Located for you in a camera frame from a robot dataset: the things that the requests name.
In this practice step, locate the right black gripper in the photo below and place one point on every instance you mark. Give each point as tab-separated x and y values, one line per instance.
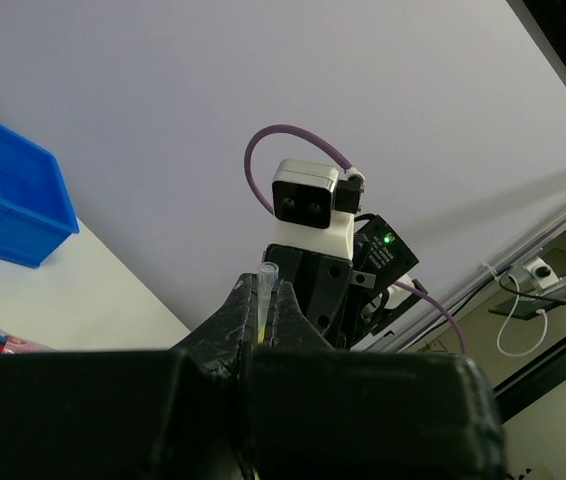
321	282

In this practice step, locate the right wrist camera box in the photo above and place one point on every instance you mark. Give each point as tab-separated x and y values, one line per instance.
314	207

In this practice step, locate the blue compartment tray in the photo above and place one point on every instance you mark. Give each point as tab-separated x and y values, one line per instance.
36	213

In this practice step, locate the yellow thin pen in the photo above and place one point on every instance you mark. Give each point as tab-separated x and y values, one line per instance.
267	277

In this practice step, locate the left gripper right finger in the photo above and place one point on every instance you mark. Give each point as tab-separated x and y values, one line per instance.
314	412

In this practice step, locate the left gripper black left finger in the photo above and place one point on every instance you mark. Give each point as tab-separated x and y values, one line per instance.
173	413

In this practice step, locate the grey equipment box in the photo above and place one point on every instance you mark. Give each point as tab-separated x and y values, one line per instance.
535	286

